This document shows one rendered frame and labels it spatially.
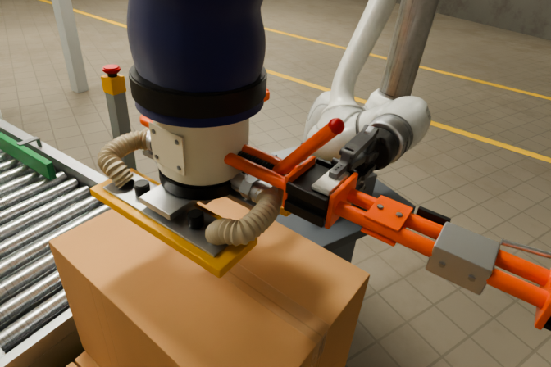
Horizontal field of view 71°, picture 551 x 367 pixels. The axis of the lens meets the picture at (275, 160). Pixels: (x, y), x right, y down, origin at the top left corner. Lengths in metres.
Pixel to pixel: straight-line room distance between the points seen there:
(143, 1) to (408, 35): 0.82
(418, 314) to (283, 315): 1.41
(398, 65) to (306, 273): 0.69
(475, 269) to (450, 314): 1.68
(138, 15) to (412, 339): 1.80
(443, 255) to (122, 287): 0.60
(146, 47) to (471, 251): 0.51
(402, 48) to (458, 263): 0.81
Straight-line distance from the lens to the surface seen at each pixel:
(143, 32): 0.58
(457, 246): 0.55
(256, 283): 0.84
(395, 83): 1.26
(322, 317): 0.80
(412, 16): 1.21
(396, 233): 0.55
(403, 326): 2.07
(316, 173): 0.61
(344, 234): 1.27
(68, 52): 4.33
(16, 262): 1.63
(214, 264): 0.63
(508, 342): 2.25
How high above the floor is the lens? 1.58
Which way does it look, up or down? 31 degrees down
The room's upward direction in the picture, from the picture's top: 4 degrees clockwise
